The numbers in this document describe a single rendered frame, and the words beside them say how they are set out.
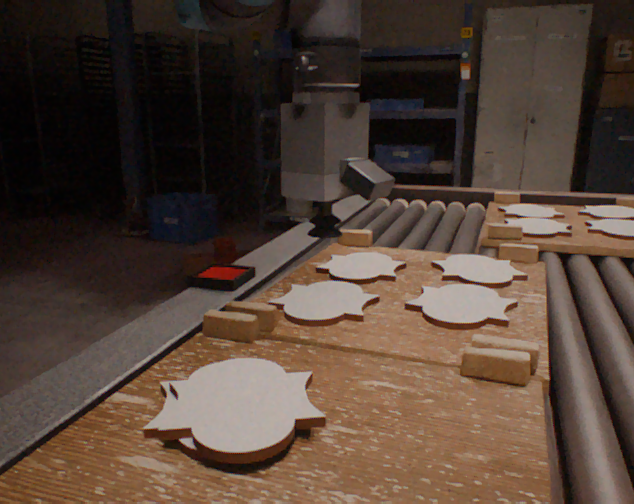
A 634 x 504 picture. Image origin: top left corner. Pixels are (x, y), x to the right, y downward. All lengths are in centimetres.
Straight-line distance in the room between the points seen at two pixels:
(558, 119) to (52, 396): 480
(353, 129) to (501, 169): 449
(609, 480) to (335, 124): 40
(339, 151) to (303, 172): 5
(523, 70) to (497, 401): 465
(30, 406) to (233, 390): 20
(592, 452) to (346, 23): 45
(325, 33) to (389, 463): 41
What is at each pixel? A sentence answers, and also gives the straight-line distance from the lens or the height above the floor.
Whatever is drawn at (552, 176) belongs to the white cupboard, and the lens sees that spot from 516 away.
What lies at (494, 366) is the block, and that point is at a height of 95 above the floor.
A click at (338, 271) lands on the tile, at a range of 79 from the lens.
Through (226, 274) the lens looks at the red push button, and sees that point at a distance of 85.
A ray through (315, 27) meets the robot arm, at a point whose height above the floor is 125.
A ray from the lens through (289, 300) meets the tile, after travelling 68.
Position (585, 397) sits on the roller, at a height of 92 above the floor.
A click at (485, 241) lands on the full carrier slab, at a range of 107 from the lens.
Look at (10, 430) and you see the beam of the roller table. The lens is 55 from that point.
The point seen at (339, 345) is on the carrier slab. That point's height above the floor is 93.
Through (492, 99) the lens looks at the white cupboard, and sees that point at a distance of 507.
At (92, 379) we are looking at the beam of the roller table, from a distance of 60.
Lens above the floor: 118
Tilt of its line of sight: 15 degrees down
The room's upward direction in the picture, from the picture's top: straight up
